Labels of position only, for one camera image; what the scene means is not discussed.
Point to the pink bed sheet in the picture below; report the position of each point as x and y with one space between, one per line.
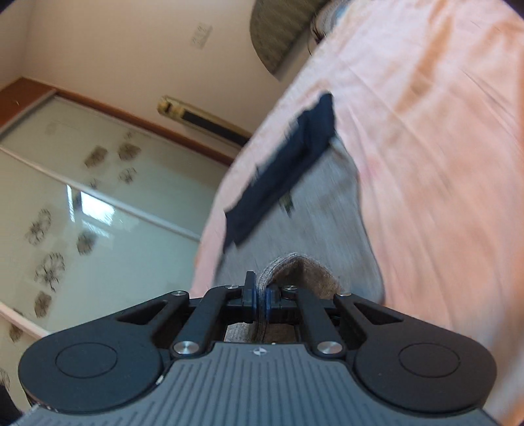
430 164

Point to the grey sweater with navy sleeves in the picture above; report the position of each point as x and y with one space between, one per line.
319 205

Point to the olive upholstered headboard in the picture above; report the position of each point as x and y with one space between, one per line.
278 32

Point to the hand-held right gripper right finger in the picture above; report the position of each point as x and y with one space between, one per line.
268 305

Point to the brown wooden door frame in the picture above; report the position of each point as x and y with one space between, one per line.
123 110

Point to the golden tower fan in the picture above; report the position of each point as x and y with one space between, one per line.
204 121

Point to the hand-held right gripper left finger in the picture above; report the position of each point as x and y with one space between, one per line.
254 305

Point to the white floral wardrobe door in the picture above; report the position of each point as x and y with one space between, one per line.
123 245

